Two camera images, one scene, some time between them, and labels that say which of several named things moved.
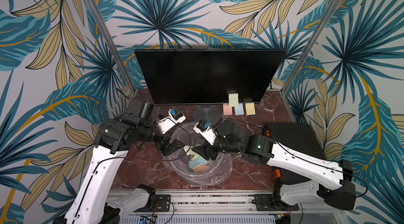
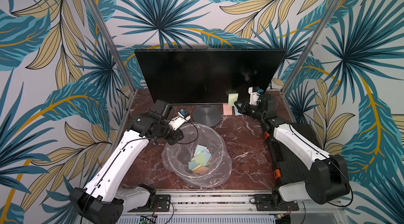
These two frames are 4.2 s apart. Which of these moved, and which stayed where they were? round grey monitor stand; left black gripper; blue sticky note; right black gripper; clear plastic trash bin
Moved: left black gripper; right black gripper
Stayed: blue sticky note; clear plastic trash bin; round grey monitor stand
